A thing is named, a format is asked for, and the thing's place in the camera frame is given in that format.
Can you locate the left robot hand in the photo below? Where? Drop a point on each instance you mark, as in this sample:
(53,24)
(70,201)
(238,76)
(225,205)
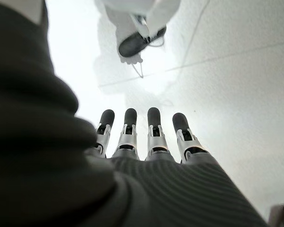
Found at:
(49,165)

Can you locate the dark equipment base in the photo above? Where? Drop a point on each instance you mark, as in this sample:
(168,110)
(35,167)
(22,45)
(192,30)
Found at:
(282,217)

